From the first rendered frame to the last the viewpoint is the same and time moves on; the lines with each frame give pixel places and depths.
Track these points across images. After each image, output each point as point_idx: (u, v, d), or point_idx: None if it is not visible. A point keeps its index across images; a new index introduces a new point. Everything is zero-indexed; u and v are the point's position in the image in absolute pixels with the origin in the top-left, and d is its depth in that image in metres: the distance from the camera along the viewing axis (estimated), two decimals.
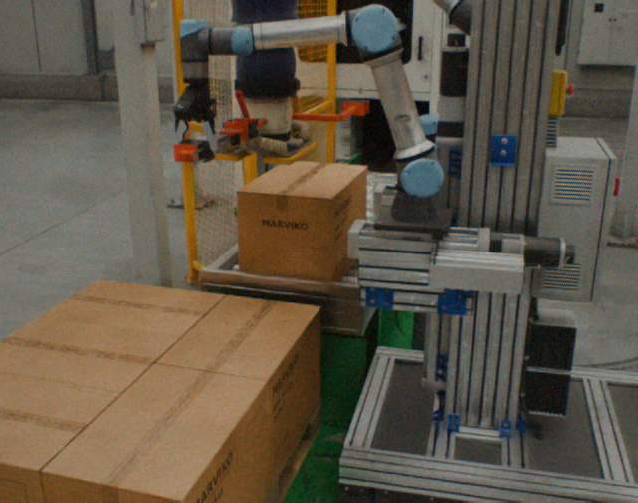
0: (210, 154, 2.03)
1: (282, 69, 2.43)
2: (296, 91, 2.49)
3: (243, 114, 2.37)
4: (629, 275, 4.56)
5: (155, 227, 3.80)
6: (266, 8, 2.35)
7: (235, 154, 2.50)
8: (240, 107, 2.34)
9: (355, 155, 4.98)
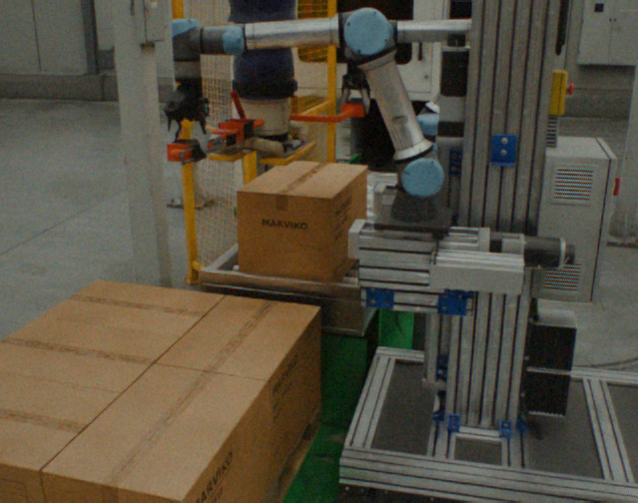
0: (201, 154, 2.03)
1: (280, 70, 2.43)
2: (293, 92, 2.49)
3: (239, 114, 2.36)
4: (629, 275, 4.56)
5: (155, 227, 3.80)
6: (264, 8, 2.34)
7: (232, 154, 2.49)
8: (236, 108, 2.34)
9: (355, 155, 4.98)
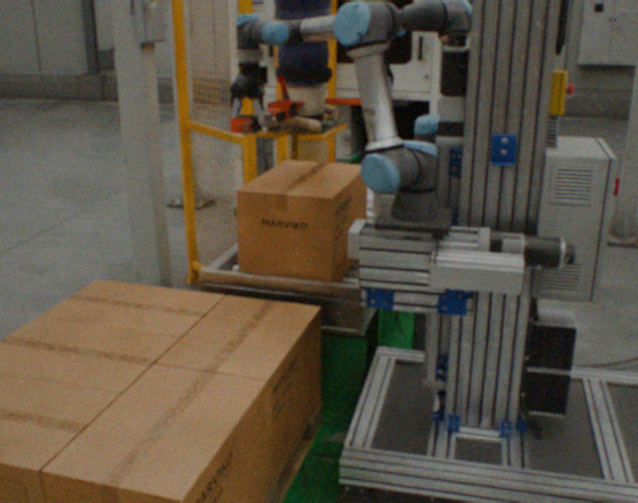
0: (259, 127, 2.43)
1: (318, 59, 2.83)
2: (328, 78, 2.88)
3: (284, 97, 2.76)
4: (629, 275, 4.56)
5: (155, 227, 3.80)
6: (306, 6, 2.74)
7: (277, 132, 2.89)
8: (282, 91, 2.74)
9: (355, 155, 4.98)
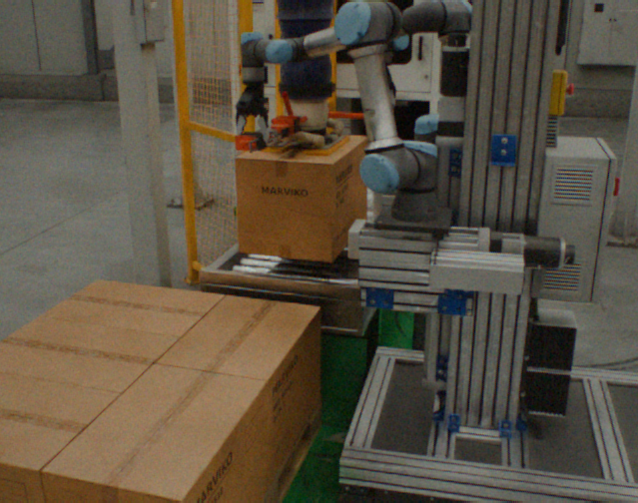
0: (263, 144, 2.44)
1: (320, 74, 2.84)
2: (331, 93, 2.90)
3: (288, 112, 2.77)
4: (629, 275, 4.56)
5: (155, 227, 3.80)
6: (308, 6, 2.74)
7: (280, 147, 2.91)
8: (286, 107, 2.75)
9: None
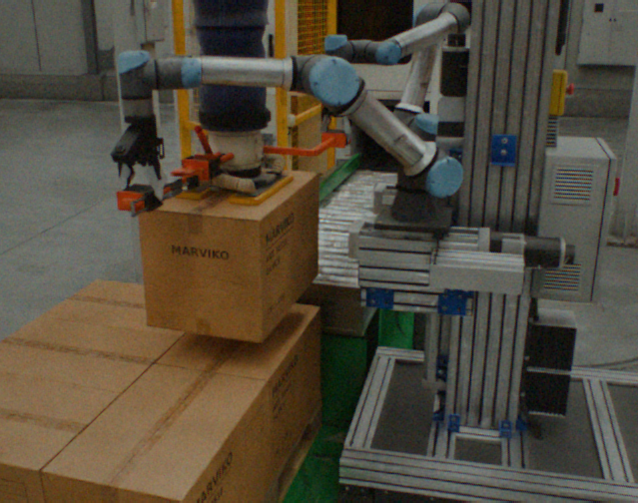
0: (156, 202, 1.81)
1: (250, 100, 2.21)
2: (266, 123, 2.26)
3: (205, 150, 2.14)
4: (629, 275, 4.56)
5: None
6: (231, 9, 2.10)
7: (199, 192, 2.27)
8: (201, 143, 2.12)
9: (355, 155, 4.98)
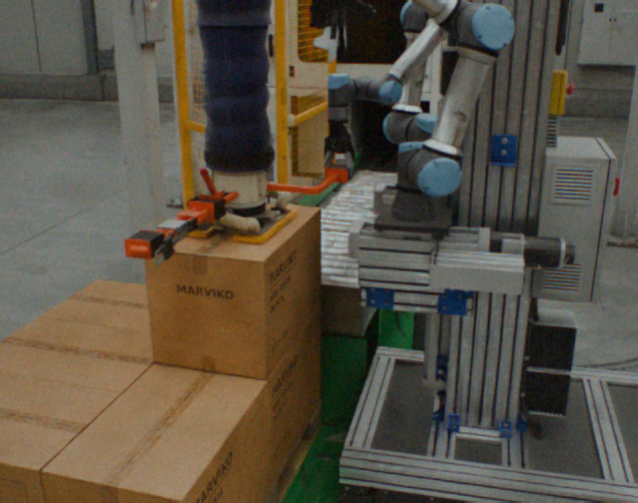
0: (170, 249, 1.85)
1: (254, 141, 2.25)
2: (270, 162, 2.31)
3: (210, 191, 2.19)
4: (629, 275, 4.56)
5: (155, 227, 3.80)
6: (234, 9, 2.10)
7: (204, 230, 2.32)
8: (206, 185, 2.16)
9: (355, 155, 4.98)
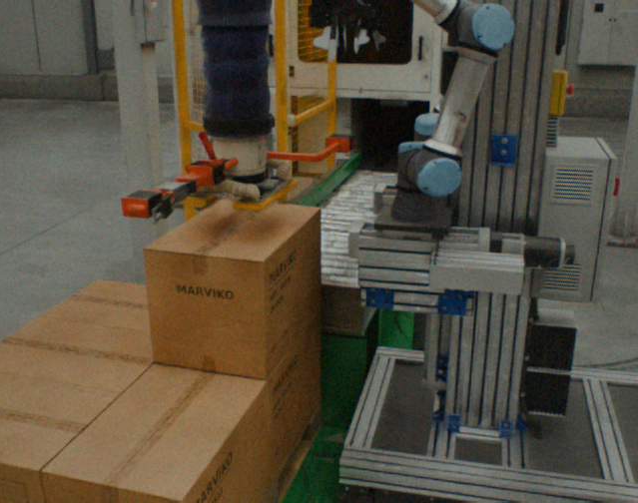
0: (168, 208, 1.81)
1: (254, 106, 2.21)
2: (270, 129, 2.27)
3: (209, 156, 2.15)
4: (629, 275, 4.56)
5: (155, 227, 3.80)
6: (234, 9, 2.10)
7: (203, 198, 2.28)
8: (205, 149, 2.12)
9: (355, 155, 4.98)
